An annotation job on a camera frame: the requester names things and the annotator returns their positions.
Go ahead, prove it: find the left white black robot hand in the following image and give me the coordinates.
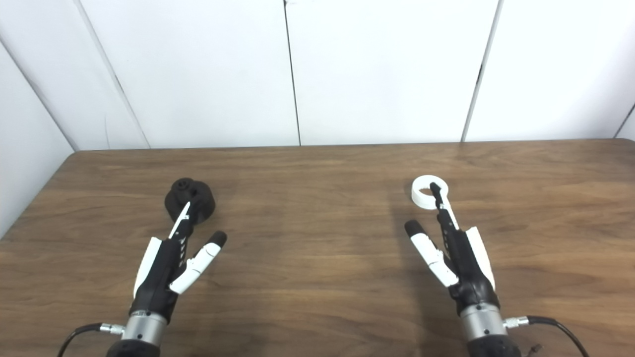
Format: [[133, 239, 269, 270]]
[[130, 201, 228, 325]]

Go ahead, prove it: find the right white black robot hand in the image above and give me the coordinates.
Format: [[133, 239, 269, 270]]
[[404, 182, 501, 315]]

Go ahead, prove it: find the white toothed ring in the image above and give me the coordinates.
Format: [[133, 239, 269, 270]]
[[411, 176, 449, 209]]

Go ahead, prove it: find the round black part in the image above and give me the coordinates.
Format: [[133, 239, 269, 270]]
[[165, 177, 216, 226]]

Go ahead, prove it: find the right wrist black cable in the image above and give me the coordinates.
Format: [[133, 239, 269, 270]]
[[504, 315, 589, 357]]

